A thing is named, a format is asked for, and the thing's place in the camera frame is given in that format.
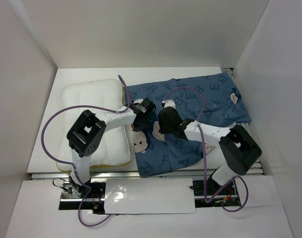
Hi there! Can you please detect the white glossy cover sheet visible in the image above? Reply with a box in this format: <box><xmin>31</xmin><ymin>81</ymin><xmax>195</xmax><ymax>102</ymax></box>
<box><xmin>104</xmin><ymin>178</ymin><xmax>196</xmax><ymax>215</ymax></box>

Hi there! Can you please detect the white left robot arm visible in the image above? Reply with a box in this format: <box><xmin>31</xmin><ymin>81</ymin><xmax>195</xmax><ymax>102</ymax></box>
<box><xmin>66</xmin><ymin>98</ymin><xmax>156</xmax><ymax>198</ymax></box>

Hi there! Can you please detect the white pillow yellow underside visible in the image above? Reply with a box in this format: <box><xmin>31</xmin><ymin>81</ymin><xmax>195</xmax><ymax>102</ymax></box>
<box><xmin>55</xmin><ymin>78</ymin><xmax>133</xmax><ymax>174</ymax></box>

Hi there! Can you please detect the blue printed pillowcase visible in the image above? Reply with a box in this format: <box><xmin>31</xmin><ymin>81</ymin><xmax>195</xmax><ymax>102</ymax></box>
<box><xmin>128</xmin><ymin>73</ymin><xmax>251</xmax><ymax>177</ymax></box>

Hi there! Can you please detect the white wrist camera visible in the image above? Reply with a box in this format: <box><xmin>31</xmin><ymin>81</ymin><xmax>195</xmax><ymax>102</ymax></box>
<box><xmin>133</xmin><ymin>103</ymin><xmax>147</xmax><ymax>114</ymax></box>
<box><xmin>161</xmin><ymin>99</ymin><xmax>176</xmax><ymax>109</ymax></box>

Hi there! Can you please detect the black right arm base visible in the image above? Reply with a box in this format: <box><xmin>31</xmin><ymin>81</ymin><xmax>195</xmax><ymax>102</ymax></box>
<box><xmin>189</xmin><ymin>179</ymin><xmax>242</xmax><ymax>208</ymax></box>

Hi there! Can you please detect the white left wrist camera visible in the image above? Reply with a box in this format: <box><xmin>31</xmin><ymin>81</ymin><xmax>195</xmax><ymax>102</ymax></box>
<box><xmin>133</xmin><ymin>103</ymin><xmax>147</xmax><ymax>114</ymax></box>

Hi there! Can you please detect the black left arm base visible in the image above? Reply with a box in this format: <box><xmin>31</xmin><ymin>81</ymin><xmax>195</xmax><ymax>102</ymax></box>
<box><xmin>52</xmin><ymin>178</ymin><xmax>106</xmax><ymax>215</ymax></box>

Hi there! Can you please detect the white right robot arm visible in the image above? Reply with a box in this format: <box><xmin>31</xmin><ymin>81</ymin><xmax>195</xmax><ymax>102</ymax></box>
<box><xmin>158</xmin><ymin>107</ymin><xmax>262</xmax><ymax>194</ymax></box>

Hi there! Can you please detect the aluminium front rail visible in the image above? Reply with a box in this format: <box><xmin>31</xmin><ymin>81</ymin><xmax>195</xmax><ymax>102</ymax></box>
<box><xmin>31</xmin><ymin>168</ymin><xmax>264</xmax><ymax>180</ymax></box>

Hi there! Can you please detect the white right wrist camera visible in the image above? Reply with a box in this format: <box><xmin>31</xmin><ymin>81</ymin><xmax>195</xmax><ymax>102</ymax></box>
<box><xmin>161</xmin><ymin>99</ymin><xmax>176</xmax><ymax>109</ymax></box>

